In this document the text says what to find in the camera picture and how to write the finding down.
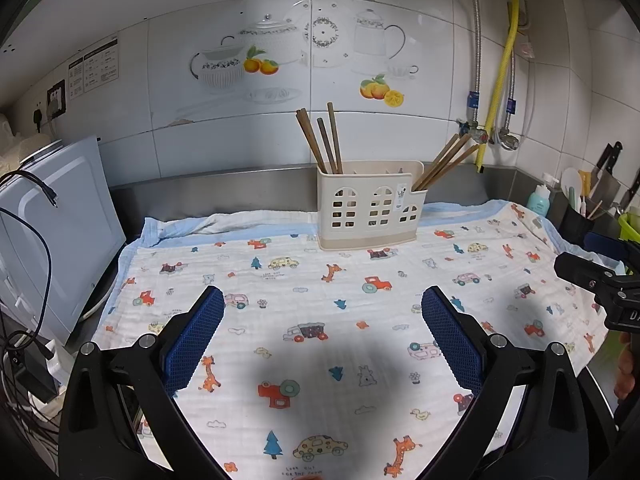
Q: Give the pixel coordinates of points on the black utensil cup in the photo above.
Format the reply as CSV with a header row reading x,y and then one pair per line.
x,y
575,227

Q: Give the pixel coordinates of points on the person's right hand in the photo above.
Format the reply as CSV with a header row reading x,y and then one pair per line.
x,y
627,370

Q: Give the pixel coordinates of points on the metal water valve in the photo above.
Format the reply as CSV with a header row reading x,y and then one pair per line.
x,y
506,140

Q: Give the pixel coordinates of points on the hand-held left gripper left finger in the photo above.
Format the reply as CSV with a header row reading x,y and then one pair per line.
x,y
195,345

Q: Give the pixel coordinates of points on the green plastic basket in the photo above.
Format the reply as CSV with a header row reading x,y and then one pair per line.
x,y
631,227

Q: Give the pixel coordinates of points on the clear plastic bag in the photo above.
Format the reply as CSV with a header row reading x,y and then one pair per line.
x,y
12,147

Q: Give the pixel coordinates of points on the black power adapter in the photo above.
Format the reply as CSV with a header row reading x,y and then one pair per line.
x,y
32,377

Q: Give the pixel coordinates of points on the white spatula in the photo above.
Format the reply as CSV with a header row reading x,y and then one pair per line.
x,y
570,182

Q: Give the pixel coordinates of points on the white paper wall notice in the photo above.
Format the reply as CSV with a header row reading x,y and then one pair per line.
x,y
95,67

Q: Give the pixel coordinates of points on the teal soap bottle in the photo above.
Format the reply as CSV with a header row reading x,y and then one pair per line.
x,y
540,202

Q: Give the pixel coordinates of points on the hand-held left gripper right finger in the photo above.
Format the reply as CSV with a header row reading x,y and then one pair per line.
x,y
450,340

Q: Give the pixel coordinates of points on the cream plastic utensil holder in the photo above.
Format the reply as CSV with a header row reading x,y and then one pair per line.
x,y
370,237

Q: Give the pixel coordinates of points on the cartoon printed white blanket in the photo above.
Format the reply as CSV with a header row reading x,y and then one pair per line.
x,y
300,310

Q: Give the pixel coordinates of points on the yellow bottle brush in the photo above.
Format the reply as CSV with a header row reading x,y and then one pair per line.
x,y
585,185

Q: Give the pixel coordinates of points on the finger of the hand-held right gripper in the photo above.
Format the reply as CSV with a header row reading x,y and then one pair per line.
x,y
605,247
585,275

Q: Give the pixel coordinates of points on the brown wooden chopstick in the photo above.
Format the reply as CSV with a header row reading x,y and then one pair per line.
x,y
451,168
326,145
448,165
444,163
315,140
435,161
310,140
335,140

